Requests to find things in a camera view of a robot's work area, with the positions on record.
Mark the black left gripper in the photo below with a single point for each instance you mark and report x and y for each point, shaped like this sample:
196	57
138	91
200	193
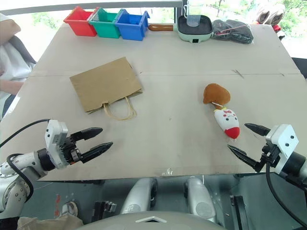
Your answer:
71	149

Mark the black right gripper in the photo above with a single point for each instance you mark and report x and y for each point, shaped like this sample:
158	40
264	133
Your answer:
269	154

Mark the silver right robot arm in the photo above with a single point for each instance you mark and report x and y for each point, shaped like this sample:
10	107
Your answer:
296	167

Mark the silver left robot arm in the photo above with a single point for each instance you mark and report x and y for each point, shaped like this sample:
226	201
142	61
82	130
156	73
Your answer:
20	172

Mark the brown paper bag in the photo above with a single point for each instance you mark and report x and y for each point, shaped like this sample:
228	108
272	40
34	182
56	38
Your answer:
108	87

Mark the plush toy brown white red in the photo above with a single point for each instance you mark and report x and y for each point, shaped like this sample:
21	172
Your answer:
227	121

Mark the bystander shoe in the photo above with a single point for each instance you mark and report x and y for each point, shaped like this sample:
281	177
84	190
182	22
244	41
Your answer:
69	208

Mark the silver robot left leg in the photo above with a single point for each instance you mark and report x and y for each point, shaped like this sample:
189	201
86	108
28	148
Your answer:
140	195

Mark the silver robot leg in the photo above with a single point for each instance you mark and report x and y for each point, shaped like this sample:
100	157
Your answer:
200	198
140	195

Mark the silver robot right leg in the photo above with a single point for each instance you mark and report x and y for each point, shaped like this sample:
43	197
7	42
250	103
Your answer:
200	198

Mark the silver robot torso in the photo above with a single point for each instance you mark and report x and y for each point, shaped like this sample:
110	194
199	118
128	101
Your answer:
153	220

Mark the black cloth bundle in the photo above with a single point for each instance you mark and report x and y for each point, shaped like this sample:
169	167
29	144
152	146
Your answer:
231	32

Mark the seated person in white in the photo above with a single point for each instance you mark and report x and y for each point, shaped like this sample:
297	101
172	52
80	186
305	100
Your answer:
12	60

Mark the green plastic bin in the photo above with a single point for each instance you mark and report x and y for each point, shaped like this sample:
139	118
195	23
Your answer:
105	24

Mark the red plastic bin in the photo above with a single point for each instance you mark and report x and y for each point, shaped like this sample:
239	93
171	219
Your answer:
80	22

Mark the blue plastic bin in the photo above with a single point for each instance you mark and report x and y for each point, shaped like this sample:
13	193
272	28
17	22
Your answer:
132	25

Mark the green electric frying pan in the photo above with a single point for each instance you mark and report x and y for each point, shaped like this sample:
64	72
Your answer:
192	30

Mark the beige shoes pair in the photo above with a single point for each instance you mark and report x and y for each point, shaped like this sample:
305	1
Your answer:
269	13

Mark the clear measuring cup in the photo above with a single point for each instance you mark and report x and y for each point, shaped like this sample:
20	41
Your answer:
192	16

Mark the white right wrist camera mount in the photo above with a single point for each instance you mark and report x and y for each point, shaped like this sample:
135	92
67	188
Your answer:
282	143

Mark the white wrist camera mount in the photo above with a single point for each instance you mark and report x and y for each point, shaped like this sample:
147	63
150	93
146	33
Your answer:
55	144
282	143

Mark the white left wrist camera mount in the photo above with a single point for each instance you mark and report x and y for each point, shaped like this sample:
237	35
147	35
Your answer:
55	144

